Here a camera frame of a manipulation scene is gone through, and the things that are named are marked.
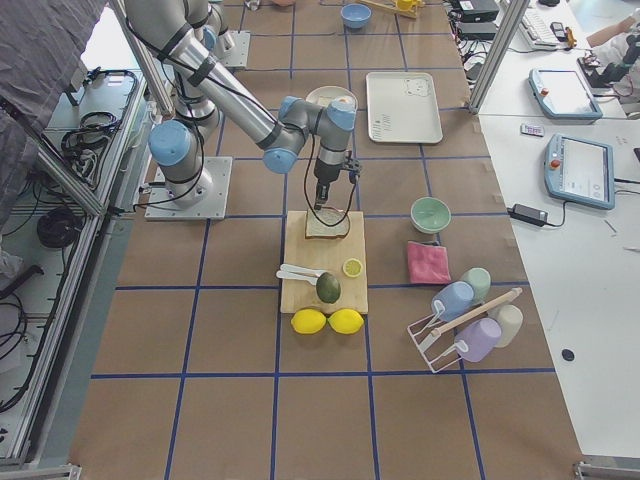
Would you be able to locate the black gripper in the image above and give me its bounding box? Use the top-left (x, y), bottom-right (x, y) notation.
top-left (314, 149), bottom-right (362, 210)

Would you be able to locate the white bread slice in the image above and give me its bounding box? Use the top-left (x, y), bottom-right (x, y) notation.
top-left (305, 206), bottom-right (350, 239)

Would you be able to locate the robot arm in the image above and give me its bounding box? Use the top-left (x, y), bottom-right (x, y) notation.
top-left (124, 0), bottom-right (360, 210)

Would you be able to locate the bread slice on plate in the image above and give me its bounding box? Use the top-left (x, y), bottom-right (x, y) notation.
top-left (316, 97), bottom-right (332, 107)

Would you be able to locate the white round plate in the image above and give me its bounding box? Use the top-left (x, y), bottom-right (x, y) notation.
top-left (305, 86), bottom-right (358, 108)

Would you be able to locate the wooden cutting board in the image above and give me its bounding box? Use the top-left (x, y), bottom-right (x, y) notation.
top-left (280, 211), bottom-right (368, 314)

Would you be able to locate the lemon slice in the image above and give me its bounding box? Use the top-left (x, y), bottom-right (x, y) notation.
top-left (342, 258), bottom-right (364, 278)

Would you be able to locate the white plastic cutlery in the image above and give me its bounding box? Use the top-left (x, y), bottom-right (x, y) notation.
top-left (276, 264), bottom-right (326, 285)

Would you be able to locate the avocado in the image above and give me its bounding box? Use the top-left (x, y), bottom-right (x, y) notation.
top-left (315, 272), bottom-right (341, 304)

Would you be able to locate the green bowl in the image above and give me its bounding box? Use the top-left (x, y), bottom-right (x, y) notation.
top-left (410, 197), bottom-right (451, 234)

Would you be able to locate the white bear tray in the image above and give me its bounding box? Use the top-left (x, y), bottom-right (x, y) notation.
top-left (366, 72), bottom-right (443, 145)

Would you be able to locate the left whole lemon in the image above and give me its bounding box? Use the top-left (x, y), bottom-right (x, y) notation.
top-left (291, 308), bottom-right (327, 335)

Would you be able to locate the whole lemon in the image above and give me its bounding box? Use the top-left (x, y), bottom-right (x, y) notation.
top-left (291, 308), bottom-right (327, 335)
top-left (328, 308), bottom-right (364, 335)

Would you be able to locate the pink cloth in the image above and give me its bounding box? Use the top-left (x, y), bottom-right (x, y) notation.
top-left (407, 241), bottom-right (451, 285)

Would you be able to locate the right whole lemon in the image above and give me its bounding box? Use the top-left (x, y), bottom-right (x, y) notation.
top-left (328, 308), bottom-right (364, 335)

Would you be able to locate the blue mug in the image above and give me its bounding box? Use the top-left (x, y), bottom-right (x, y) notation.
top-left (431, 281), bottom-right (475, 322)

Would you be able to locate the green mug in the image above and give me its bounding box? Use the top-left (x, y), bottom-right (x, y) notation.
top-left (460, 267), bottom-right (491, 304)

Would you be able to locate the blue bowl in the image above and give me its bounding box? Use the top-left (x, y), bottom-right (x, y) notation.
top-left (340, 3), bottom-right (372, 29)

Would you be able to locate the wooden cup rack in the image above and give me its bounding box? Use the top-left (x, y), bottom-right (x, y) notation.
top-left (358, 0), bottom-right (425, 19)

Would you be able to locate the black power adapter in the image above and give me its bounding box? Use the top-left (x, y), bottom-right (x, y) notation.
top-left (507, 203), bottom-right (548, 227)

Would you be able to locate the purple mug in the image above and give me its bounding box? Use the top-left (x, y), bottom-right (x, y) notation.
top-left (454, 317), bottom-right (502, 362)

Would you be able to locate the beige mug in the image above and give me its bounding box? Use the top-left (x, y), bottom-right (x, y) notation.
top-left (488, 304), bottom-right (523, 348)

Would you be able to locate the near teach pendant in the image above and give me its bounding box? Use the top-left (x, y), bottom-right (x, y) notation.
top-left (543, 134), bottom-right (615, 210)

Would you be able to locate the teach pendant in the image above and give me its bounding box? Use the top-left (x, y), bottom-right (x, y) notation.
top-left (543, 134), bottom-right (615, 210)
top-left (528, 69), bottom-right (603, 122)

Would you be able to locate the far teach pendant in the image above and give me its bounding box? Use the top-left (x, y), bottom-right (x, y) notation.
top-left (528, 69), bottom-right (603, 122)

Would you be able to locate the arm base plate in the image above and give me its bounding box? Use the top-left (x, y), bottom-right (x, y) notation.
top-left (144, 156), bottom-right (233, 221)
top-left (214, 30), bottom-right (251, 70)

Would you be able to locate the white wire cup rack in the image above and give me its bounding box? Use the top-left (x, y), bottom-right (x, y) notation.
top-left (407, 287), bottom-right (522, 373)

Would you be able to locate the aluminium frame post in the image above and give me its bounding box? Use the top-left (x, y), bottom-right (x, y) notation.
top-left (468, 0), bottom-right (529, 114)

